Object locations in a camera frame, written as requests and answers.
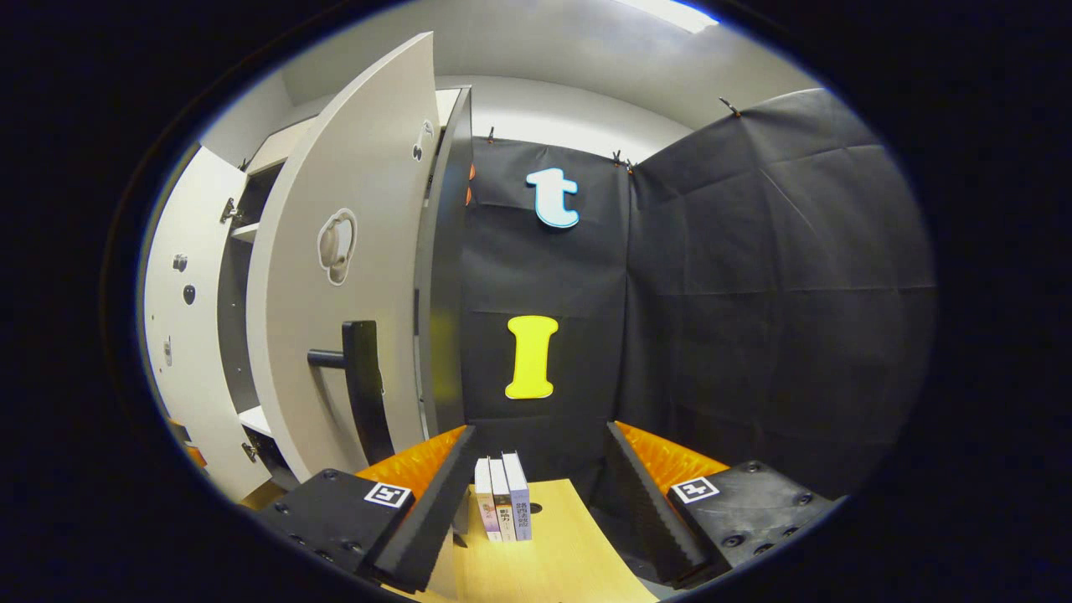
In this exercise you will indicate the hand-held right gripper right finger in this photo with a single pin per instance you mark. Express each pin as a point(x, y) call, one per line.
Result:
point(649, 519)

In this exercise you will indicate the white shoe cabinet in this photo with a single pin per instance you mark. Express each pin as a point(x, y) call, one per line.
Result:
point(444, 293)

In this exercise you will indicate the white book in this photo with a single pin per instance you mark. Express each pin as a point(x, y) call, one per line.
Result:
point(502, 502)

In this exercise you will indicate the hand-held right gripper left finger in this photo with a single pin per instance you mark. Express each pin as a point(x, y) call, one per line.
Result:
point(435, 519)

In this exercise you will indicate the pale pink book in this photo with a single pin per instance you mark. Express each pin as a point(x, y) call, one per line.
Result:
point(483, 502)

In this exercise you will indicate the lavender book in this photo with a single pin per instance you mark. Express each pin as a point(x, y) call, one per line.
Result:
point(517, 498)

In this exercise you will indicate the white shoe cabinet door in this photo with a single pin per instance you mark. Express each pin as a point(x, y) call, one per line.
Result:
point(352, 142)
point(197, 377)

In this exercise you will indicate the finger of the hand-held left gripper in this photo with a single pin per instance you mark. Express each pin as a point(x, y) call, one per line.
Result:
point(197, 456)

